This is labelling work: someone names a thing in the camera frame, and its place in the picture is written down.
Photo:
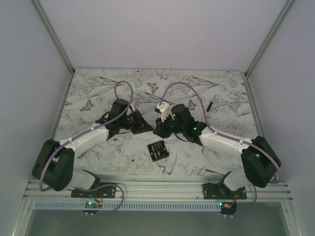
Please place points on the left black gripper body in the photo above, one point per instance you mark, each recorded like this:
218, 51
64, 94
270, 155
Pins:
126, 122

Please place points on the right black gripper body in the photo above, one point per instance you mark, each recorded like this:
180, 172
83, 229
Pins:
177, 128

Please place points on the black fuse box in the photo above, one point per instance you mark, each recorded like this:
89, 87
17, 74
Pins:
156, 147

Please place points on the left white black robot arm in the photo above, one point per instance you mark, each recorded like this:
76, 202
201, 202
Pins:
54, 167

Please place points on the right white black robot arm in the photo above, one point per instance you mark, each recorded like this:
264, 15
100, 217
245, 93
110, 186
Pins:
259, 161

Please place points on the floral printed mat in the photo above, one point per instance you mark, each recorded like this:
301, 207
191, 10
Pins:
93, 91

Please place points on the left green circuit board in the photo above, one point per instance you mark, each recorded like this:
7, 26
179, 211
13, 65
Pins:
92, 207

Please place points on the green circuit board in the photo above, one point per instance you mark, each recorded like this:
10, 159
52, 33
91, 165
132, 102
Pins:
92, 207
228, 208

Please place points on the right green circuit board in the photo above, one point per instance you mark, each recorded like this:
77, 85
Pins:
228, 208

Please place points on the aluminium rail front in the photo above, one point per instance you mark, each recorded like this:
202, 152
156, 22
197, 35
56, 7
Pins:
166, 188

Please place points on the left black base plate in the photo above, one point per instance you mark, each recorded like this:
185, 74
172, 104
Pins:
98, 190

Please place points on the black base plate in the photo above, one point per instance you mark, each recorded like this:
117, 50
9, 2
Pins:
98, 190
216, 191

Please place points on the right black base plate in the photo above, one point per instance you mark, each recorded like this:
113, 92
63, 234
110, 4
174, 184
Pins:
216, 191

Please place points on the white slotted cable duct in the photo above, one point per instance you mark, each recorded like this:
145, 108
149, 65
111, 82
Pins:
130, 205

